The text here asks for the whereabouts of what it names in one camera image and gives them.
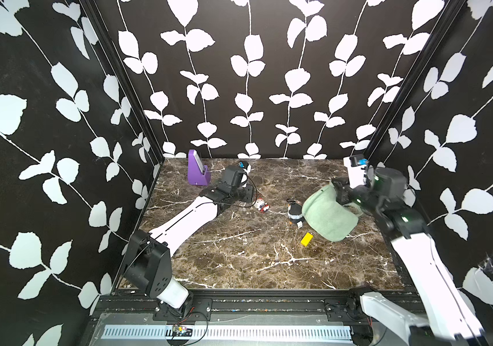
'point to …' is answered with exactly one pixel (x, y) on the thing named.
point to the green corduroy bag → (332, 220)
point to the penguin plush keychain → (295, 212)
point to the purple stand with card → (197, 173)
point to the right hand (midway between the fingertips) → (332, 175)
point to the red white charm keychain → (260, 205)
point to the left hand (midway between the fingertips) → (252, 185)
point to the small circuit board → (178, 331)
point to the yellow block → (306, 238)
